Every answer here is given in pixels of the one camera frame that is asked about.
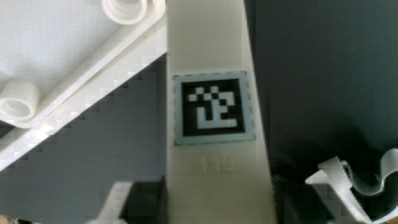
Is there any white U-shaped obstacle frame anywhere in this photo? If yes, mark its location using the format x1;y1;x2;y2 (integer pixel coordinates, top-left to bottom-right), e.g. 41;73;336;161
306;148;398;224

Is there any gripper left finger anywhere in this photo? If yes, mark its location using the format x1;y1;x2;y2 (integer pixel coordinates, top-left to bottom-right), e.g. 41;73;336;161
88;178;168;224

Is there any white desk tabletop tray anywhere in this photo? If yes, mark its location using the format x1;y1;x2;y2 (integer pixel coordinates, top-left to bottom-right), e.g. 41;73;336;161
0;0;168;171

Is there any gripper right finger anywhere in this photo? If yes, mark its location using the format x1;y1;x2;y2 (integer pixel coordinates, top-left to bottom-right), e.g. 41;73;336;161
272;175;333;224

